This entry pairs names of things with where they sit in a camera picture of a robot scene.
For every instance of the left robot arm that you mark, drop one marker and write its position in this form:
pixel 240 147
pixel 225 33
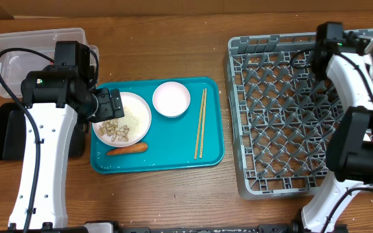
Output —
pixel 55 100

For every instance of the grey dishwasher rack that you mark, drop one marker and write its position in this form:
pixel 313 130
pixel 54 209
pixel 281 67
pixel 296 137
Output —
pixel 283 118

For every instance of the orange carrot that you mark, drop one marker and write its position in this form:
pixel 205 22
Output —
pixel 135 148

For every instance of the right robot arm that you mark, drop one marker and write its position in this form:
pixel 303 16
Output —
pixel 351 129

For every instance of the clear plastic bin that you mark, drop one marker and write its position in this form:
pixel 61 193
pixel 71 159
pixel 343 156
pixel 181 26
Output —
pixel 14 66

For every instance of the pink plate with food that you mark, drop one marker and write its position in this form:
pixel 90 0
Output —
pixel 131 128

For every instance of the teal plastic tray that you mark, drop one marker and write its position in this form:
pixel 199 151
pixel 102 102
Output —
pixel 172 141

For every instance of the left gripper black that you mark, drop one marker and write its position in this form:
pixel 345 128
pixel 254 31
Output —
pixel 108 99

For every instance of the black tray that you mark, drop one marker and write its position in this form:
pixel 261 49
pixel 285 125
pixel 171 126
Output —
pixel 12 135

